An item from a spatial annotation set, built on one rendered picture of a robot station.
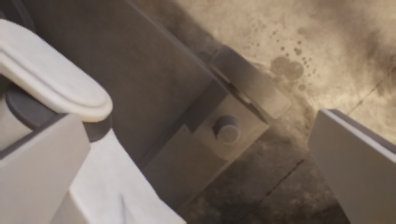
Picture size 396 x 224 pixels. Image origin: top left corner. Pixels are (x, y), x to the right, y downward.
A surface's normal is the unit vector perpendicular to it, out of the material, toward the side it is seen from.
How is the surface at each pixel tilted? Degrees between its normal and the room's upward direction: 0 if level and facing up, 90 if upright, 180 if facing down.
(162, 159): 0
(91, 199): 90
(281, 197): 0
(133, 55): 0
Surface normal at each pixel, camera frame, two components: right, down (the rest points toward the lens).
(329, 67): -0.06, 0.30
